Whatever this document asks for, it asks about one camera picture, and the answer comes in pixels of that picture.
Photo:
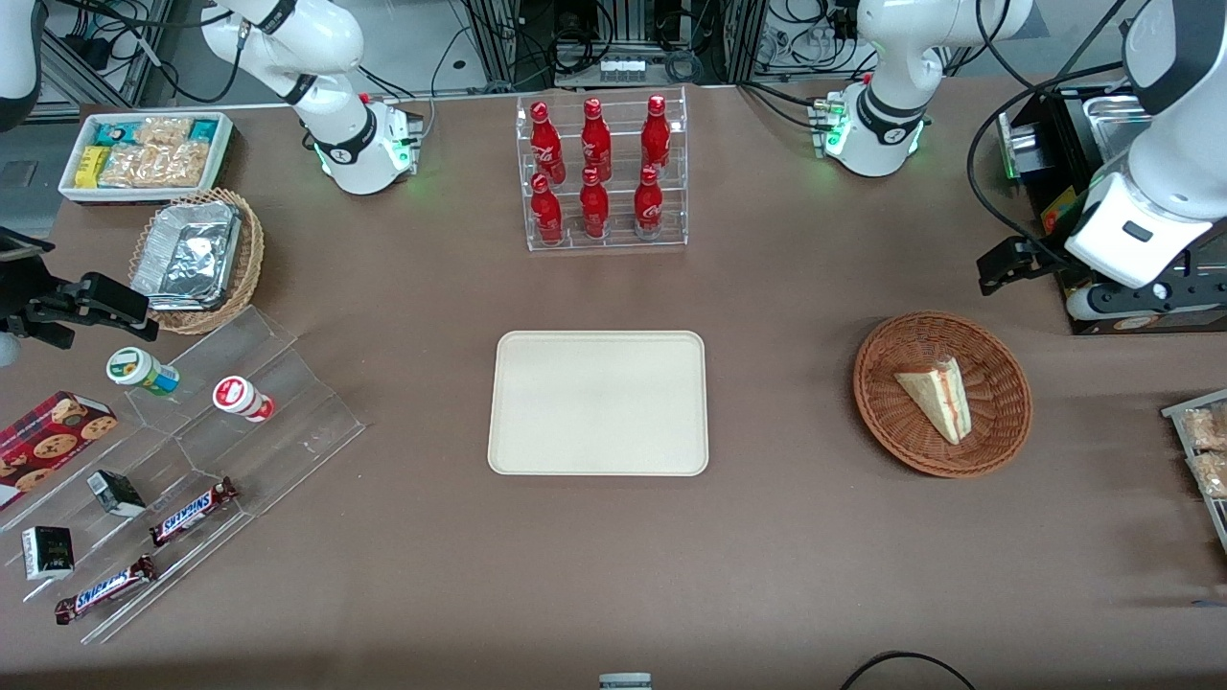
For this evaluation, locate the cream rectangular tray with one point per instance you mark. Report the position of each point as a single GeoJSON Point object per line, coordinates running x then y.
{"type": "Point", "coordinates": [575, 402]}

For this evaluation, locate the brown round wicker basket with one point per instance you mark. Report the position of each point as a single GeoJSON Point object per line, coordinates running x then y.
{"type": "Point", "coordinates": [891, 422]}

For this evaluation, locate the clear beige cracker pack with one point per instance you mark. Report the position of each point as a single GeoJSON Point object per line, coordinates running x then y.
{"type": "Point", "coordinates": [127, 166]}
{"type": "Point", "coordinates": [163, 129]}
{"type": "Point", "coordinates": [182, 163]}

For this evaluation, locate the small black white box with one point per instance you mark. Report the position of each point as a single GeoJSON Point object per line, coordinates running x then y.
{"type": "Point", "coordinates": [48, 553]}
{"type": "Point", "coordinates": [115, 492]}

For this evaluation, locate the clear acrylic step stand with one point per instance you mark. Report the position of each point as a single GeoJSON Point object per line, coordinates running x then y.
{"type": "Point", "coordinates": [288, 422]}
{"type": "Point", "coordinates": [115, 537]}

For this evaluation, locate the yellow snack pack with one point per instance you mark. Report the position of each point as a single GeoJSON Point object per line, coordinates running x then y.
{"type": "Point", "coordinates": [91, 166]}

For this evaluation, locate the white rectangular bin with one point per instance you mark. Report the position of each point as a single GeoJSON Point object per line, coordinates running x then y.
{"type": "Point", "coordinates": [72, 192]}

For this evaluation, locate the clear acrylic bottle rack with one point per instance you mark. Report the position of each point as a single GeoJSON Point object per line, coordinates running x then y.
{"type": "Point", "coordinates": [618, 244]}

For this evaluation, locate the clear bagged pastry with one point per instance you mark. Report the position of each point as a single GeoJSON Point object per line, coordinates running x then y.
{"type": "Point", "coordinates": [1206, 428]}
{"type": "Point", "coordinates": [1212, 474]}

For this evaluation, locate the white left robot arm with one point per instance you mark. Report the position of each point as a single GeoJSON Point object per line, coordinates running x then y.
{"type": "Point", "coordinates": [877, 125]}

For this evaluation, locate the foil-lidded aluminium container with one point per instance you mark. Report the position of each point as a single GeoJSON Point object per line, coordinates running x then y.
{"type": "Point", "coordinates": [187, 268]}

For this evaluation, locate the red cola bottle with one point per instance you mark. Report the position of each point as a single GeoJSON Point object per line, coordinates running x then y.
{"type": "Point", "coordinates": [649, 206]}
{"type": "Point", "coordinates": [656, 134]}
{"type": "Point", "coordinates": [546, 216]}
{"type": "Point", "coordinates": [595, 139]}
{"type": "Point", "coordinates": [594, 209]}
{"type": "Point", "coordinates": [546, 144]}

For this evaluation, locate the red-lidded yogurt cup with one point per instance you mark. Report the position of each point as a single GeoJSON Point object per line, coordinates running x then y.
{"type": "Point", "coordinates": [238, 396]}

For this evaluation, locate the white power strip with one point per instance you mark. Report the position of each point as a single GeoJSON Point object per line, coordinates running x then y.
{"type": "Point", "coordinates": [623, 70]}

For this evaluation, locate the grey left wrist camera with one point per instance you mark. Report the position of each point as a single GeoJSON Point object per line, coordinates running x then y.
{"type": "Point", "coordinates": [1122, 302]}

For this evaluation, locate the green-lidded yogurt cup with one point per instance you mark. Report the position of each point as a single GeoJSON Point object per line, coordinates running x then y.
{"type": "Point", "coordinates": [134, 368]}

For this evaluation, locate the teal snack pack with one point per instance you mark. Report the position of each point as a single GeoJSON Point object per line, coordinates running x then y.
{"type": "Point", "coordinates": [115, 132]}
{"type": "Point", "coordinates": [204, 130]}

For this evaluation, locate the red cookie box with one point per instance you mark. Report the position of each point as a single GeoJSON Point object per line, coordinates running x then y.
{"type": "Point", "coordinates": [48, 441]}

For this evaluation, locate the triangular sandwich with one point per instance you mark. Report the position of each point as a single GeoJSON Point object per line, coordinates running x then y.
{"type": "Point", "coordinates": [944, 402]}

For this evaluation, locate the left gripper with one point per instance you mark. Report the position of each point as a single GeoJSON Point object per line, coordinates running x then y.
{"type": "Point", "coordinates": [1039, 257]}

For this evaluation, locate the metal tray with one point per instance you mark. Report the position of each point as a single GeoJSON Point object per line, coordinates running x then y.
{"type": "Point", "coordinates": [1174, 412]}

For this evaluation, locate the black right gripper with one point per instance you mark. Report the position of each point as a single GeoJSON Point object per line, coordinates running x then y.
{"type": "Point", "coordinates": [21, 292]}

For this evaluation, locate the tan wicker basket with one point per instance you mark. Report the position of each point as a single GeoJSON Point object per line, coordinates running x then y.
{"type": "Point", "coordinates": [251, 249]}

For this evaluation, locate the black sandwich press appliance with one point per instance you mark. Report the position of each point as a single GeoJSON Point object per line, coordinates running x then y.
{"type": "Point", "coordinates": [1064, 196]}

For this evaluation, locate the snickers chocolate bar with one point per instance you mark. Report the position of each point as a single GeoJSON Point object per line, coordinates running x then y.
{"type": "Point", "coordinates": [192, 512]}
{"type": "Point", "coordinates": [105, 589]}

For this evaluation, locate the grey device at table edge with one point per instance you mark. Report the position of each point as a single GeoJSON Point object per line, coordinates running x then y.
{"type": "Point", "coordinates": [625, 682]}

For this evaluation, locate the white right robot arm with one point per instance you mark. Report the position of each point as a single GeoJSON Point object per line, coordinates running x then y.
{"type": "Point", "coordinates": [335, 144]}

